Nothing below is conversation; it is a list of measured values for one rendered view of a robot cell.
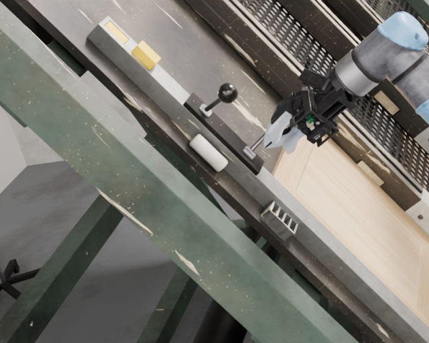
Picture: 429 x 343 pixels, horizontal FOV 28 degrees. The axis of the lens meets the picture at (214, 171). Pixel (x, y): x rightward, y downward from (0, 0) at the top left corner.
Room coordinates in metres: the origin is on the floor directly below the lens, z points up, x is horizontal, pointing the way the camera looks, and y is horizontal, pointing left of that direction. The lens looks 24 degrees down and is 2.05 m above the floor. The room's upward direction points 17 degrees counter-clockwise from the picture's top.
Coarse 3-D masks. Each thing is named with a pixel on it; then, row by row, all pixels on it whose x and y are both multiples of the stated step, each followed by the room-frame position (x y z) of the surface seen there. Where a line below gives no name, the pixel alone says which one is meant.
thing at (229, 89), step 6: (222, 84) 1.49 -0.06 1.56; (228, 84) 1.49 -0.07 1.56; (222, 90) 1.48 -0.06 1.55; (228, 90) 1.48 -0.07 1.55; (234, 90) 1.48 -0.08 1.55; (222, 96) 1.48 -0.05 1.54; (228, 96) 1.47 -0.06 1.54; (234, 96) 1.48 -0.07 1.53; (216, 102) 1.52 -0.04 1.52; (228, 102) 1.48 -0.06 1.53; (204, 108) 1.56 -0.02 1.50; (210, 108) 1.54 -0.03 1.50; (204, 114) 1.56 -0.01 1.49
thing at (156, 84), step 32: (96, 32) 1.61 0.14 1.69; (128, 64) 1.59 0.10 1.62; (160, 96) 1.57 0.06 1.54; (192, 128) 1.56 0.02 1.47; (256, 192) 1.52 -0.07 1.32; (288, 192) 1.54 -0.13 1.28; (320, 224) 1.52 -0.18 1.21; (320, 256) 1.48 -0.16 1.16; (352, 256) 1.50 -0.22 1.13; (352, 288) 1.46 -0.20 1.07; (384, 288) 1.47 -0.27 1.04; (384, 320) 1.44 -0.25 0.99; (416, 320) 1.45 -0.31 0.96
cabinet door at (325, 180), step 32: (288, 160) 1.68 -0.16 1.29; (320, 160) 1.77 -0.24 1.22; (352, 160) 1.86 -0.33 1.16; (320, 192) 1.66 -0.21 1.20; (352, 192) 1.75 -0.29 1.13; (384, 192) 1.84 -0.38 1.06; (352, 224) 1.64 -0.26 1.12; (384, 224) 1.73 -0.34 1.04; (416, 224) 1.82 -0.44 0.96; (384, 256) 1.62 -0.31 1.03; (416, 256) 1.70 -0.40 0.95; (416, 288) 1.59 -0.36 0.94
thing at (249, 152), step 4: (260, 140) 1.55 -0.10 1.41; (256, 144) 1.54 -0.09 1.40; (244, 148) 1.54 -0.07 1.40; (248, 148) 1.54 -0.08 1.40; (252, 148) 1.54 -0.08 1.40; (244, 152) 1.54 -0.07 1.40; (248, 152) 1.53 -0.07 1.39; (252, 152) 1.54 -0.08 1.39; (248, 156) 1.53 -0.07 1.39; (252, 156) 1.53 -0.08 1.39
